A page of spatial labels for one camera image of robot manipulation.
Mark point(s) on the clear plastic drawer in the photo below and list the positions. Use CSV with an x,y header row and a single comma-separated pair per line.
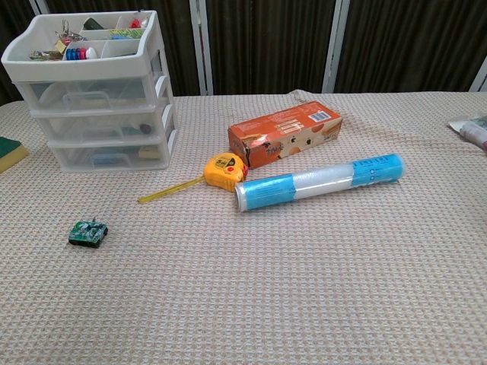
x,y
125,91
72,157
76,129

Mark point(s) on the green circuit board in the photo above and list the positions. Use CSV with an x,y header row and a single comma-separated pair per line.
x,y
87,233

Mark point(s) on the orange biscuit box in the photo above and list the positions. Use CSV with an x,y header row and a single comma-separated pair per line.
x,y
289,129

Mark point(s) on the yellow tape measure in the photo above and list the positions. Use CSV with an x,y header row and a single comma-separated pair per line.
x,y
222,171

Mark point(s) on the blue cling film roll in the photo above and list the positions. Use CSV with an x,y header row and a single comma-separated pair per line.
x,y
266,194

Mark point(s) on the tan small block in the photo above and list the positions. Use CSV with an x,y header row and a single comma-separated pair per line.
x,y
149,152

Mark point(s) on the beige woven tablecloth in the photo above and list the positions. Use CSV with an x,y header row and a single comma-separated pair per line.
x,y
266,285

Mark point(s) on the black round knob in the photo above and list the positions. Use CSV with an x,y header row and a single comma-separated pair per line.
x,y
145,128

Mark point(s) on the green flat item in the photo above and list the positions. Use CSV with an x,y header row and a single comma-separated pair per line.
x,y
131,131

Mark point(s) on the blue flat item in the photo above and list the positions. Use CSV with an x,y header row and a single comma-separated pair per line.
x,y
108,160

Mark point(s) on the dark folding screen panel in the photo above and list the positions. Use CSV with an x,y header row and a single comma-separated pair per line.
x,y
179,45
266,45
411,45
11,15

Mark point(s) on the red white small item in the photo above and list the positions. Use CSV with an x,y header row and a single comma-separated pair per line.
x,y
135,24

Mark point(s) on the row of coloured pins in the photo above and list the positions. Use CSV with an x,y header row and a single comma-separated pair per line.
x,y
78,54

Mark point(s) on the small gold padlock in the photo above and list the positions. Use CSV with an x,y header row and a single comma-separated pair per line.
x,y
59,45

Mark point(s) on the green yellow sponge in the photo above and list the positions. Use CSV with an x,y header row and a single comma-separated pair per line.
x,y
9,152

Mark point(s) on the floral tissue pack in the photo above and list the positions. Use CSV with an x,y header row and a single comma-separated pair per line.
x,y
475,133

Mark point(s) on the white plastic drawer organizer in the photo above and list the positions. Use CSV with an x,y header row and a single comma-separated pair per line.
x,y
76,70

